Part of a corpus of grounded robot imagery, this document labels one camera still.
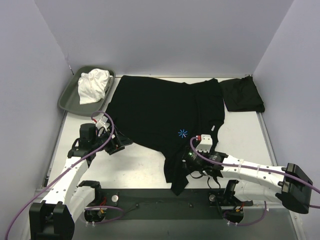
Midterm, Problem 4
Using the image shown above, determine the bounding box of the black t shirt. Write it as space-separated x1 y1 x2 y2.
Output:
106 75 225 195
219 75 265 113

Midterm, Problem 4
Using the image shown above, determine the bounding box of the grey plastic tray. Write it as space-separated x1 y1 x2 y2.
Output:
57 65 116 117

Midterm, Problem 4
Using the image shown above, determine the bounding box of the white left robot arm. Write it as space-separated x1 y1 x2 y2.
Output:
29 123 133 240

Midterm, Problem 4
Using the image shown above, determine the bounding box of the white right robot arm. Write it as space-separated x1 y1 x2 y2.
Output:
182 146 313 214

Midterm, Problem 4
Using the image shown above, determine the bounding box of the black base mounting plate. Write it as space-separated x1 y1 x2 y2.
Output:
84 188 253 222

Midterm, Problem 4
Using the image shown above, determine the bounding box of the crumpled white t shirt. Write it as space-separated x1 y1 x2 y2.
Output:
77 68 113 105

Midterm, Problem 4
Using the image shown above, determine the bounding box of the folded black t shirt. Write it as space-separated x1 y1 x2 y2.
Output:
219 75 265 113

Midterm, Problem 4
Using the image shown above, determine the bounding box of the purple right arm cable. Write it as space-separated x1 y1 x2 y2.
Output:
189 136 320 227

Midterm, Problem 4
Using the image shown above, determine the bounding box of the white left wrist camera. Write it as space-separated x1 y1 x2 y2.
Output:
92 116 110 131

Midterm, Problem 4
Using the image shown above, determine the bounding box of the aluminium front rail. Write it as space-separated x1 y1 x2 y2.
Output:
34 186 286 210

